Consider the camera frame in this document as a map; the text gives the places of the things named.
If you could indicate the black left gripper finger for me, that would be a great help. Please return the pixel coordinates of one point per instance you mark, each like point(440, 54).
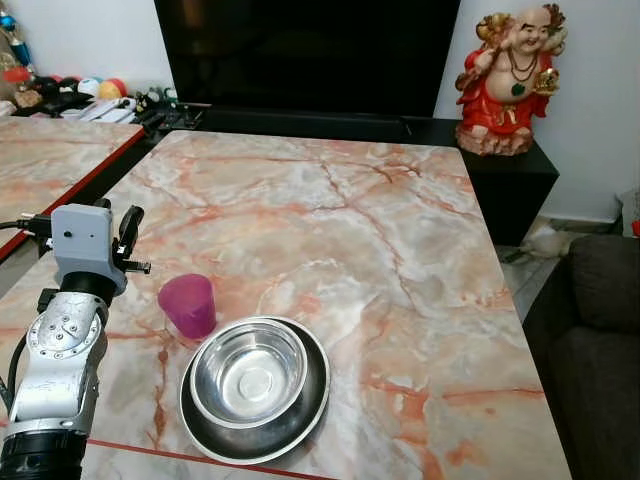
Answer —
point(132, 228)

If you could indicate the purple plastic cup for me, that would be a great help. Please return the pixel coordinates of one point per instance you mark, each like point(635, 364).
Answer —
point(190, 306)

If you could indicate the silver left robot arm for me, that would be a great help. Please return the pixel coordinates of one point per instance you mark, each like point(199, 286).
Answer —
point(60, 350)

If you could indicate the white paper stack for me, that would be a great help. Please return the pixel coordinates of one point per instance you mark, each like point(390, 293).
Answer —
point(105, 110)

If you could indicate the orange ball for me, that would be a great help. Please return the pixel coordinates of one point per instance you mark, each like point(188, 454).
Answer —
point(112, 89)

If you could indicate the white ball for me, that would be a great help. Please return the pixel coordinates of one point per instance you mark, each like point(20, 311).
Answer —
point(88, 86)

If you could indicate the black plush toy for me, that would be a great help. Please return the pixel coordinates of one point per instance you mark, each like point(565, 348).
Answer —
point(58, 92)

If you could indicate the stainless steel bowl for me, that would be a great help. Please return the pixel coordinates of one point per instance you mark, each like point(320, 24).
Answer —
point(250, 375)

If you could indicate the white fluffy floor item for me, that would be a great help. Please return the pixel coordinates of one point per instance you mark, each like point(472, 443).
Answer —
point(545, 243)

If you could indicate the dark grey sofa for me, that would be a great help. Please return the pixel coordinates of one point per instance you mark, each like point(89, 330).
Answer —
point(590, 380)

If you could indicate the red lidded jar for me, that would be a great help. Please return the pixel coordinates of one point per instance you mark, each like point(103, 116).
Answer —
point(18, 88)

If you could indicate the blue ball trophy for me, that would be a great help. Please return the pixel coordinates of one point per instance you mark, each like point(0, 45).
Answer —
point(12, 40)

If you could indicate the stainless steel plate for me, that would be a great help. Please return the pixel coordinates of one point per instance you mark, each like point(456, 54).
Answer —
point(302, 425)

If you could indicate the black flat television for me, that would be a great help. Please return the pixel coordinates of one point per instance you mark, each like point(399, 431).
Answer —
point(300, 55)

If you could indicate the red laughing Buddha statue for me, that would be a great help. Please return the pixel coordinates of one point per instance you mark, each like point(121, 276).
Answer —
point(505, 85)

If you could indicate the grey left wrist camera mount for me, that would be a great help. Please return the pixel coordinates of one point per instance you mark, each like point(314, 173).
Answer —
point(82, 240)

